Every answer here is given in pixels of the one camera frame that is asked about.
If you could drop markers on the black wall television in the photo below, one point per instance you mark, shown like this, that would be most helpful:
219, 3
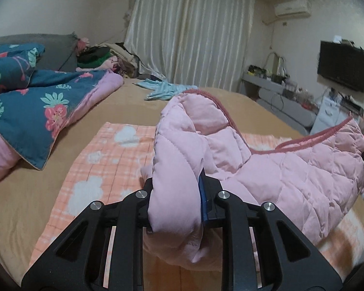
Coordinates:
342, 65

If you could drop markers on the bed with tan sheet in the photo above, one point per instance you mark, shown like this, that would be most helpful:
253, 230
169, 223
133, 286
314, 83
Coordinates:
124, 106

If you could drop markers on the grey desk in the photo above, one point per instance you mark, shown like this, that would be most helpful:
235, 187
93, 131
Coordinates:
291, 109

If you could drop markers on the white dresser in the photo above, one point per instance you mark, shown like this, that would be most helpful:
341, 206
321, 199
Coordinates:
327, 115

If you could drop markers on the white curtain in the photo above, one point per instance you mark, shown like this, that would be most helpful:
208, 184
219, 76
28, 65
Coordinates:
194, 36

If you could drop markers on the blue floral quilt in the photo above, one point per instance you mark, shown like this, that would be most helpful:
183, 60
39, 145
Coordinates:
48, 109

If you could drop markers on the white air conditioner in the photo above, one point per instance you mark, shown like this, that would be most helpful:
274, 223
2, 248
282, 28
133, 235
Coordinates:
292, 8

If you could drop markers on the blue floral pillow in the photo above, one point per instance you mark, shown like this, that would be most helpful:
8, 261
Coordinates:
9, 66

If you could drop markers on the light blue garment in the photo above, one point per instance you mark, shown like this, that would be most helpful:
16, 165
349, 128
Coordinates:
163, 89

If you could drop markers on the desk clutter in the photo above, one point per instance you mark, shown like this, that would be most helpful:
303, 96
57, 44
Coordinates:
303, 95

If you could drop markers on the pile of mixed clothes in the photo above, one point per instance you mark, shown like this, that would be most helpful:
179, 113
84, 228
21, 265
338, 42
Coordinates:
97, 57

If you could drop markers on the pink quilted jacket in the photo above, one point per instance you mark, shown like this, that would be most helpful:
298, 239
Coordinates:
276, 182

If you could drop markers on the grey headboard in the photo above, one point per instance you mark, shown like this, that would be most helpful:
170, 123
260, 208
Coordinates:
57, 51

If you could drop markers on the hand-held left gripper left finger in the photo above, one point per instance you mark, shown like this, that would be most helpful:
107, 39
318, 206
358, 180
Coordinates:
139, 209

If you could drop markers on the orange plaid blanket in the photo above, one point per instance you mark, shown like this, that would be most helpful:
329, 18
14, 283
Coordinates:
94, 163

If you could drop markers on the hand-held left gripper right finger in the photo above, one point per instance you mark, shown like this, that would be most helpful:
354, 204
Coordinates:
203, 203

